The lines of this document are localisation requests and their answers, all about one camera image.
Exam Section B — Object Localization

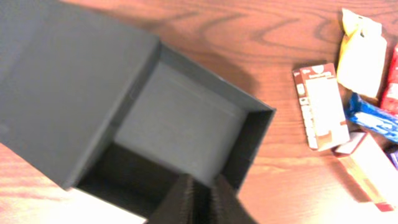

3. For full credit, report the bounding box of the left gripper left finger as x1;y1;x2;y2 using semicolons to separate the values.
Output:
146;174;193;224

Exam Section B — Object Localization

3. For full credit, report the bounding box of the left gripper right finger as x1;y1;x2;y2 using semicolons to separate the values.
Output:
211;175;257;224

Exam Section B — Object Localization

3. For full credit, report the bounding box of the black box with lid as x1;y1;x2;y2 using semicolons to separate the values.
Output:
1;1;275;222

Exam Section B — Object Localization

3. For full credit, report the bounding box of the brown Pocky snack box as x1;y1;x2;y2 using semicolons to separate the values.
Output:
292;63;350;151

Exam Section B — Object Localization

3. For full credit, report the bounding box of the orange-red snack box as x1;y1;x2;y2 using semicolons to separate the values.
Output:
333;132;397;212

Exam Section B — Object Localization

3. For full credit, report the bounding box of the red Hacks candy bag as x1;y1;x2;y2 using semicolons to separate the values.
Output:
381;45;397;116

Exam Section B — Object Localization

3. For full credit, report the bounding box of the yellow candy bag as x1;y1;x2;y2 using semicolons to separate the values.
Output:
336;8;387;98

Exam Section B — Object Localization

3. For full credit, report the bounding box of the blue Oreo cookie pack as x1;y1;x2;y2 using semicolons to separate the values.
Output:
345;93;397;143

